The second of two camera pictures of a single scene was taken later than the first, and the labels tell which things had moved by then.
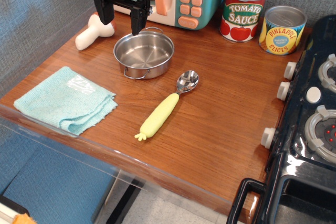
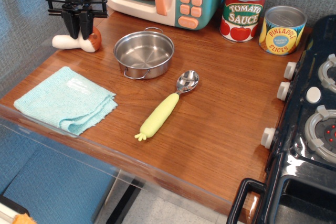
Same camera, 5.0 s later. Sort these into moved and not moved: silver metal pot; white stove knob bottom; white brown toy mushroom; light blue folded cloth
Moved: white brown toy mushroom
Not moved: silver metal pot; light blue folded cloth; white stove knob bottom
